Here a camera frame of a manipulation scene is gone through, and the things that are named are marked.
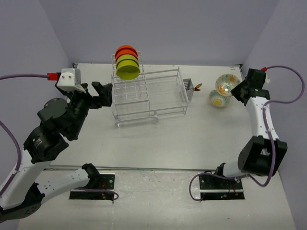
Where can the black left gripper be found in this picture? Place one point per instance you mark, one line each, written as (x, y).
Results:
(98, 102)

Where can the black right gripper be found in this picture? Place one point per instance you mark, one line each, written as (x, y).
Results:
(235, 91)

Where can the floral leaf pattern bowl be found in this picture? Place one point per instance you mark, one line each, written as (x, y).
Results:
(226, 83)

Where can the lime green bowl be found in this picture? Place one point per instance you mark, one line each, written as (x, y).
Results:
(127, 70)
(127, 60)

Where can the yellow sun blue pattern bowl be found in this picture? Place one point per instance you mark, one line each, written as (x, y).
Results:
(217, 100)

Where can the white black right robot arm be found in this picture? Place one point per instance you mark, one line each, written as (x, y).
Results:
(264, 152)

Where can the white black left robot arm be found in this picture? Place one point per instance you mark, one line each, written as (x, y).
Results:
(60, 122)

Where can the orange bowl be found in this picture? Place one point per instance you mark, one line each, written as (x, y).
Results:
(125, 52)

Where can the red bowl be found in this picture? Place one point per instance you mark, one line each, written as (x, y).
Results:
(126, 47)

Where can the gold utensil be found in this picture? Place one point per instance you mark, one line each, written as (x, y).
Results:
(197, 87)

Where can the grey cutlery holder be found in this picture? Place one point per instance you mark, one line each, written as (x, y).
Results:
(188, 88)

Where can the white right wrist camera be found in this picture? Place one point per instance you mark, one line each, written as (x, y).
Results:
(267, 79)

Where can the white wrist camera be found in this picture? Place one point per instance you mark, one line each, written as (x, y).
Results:
(267, 79)
(70, 80)

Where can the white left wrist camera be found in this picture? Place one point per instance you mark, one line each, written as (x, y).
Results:
(70, 80)

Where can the white wire dish rack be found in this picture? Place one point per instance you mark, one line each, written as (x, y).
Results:
(149, 96)

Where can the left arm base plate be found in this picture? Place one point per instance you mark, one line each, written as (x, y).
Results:
(105, 182)

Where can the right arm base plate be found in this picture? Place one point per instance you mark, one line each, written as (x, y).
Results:
(213, 189)

